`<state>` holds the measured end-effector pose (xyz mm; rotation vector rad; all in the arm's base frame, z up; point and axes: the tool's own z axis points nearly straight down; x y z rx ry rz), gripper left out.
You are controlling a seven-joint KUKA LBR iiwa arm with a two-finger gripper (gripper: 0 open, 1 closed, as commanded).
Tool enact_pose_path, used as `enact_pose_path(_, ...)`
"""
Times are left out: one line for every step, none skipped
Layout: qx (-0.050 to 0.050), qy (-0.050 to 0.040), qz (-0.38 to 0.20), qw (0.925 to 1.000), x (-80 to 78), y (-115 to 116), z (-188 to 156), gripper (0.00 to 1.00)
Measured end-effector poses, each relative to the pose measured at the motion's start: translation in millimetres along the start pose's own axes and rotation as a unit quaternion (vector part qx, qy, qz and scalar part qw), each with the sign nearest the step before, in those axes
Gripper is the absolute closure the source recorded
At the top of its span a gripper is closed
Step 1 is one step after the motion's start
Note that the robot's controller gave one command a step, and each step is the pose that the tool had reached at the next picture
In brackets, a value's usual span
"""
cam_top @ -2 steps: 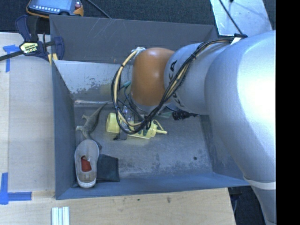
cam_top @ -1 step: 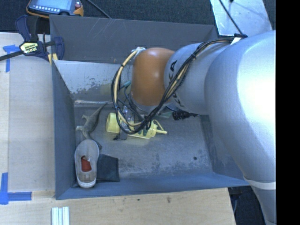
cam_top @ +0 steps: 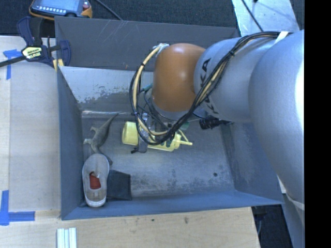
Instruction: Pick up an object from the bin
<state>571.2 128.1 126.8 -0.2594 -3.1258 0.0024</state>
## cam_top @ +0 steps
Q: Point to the pale wood board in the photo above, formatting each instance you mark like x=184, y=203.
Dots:
x=33, y=138

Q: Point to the grey toy dinosaur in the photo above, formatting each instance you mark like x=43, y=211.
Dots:
x=99, y=137

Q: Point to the black cloth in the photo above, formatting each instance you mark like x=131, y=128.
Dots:
x=119, y=186

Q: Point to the black cylinder on white bracket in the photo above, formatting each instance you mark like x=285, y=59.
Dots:
x=209, y=123

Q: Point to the grey metal bin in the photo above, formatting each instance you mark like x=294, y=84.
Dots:
x=181, y=169

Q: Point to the grey shoe with orange insole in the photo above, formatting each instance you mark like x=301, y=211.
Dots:
x=95, y=187

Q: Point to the yellow squeeze bottle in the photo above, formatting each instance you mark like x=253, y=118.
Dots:
x=130, y=133

